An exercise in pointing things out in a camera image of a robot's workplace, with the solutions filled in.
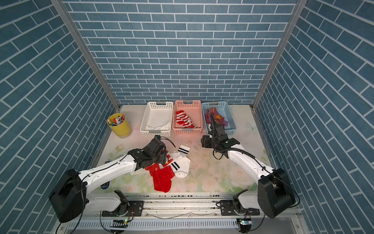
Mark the black white striped sock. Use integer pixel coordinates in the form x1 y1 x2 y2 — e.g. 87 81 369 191
169 144 191 160
170 157 191 178

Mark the purple striped sock front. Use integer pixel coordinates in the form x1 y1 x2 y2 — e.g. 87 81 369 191
205 107 229 127

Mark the red white striped sock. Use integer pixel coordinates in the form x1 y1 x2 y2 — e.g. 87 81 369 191
176 110 197 128

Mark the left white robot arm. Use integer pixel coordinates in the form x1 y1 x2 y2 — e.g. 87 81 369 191
49 135 167 223

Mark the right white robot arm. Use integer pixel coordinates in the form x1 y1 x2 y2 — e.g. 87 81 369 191
201 113 297 218

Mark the pink plastic basket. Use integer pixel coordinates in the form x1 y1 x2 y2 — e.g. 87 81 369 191
172 100 203 135

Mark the white plastic basket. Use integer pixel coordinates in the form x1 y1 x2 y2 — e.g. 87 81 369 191
140 101 174 137

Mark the blue plastic basket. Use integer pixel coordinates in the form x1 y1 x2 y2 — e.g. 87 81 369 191
202 101 236 135

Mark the red santa sock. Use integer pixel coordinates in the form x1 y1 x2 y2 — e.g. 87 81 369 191
145 164 175 193

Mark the yellow pen cup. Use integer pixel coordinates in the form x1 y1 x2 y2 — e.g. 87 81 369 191
107 113 131 138

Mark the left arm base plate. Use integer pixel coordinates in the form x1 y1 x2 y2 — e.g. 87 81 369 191
101 200 144 218

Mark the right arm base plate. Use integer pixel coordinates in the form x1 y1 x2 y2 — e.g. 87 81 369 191
216 200 260 216

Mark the aluminium front rail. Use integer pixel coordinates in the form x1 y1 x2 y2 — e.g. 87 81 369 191
52 195 309 234

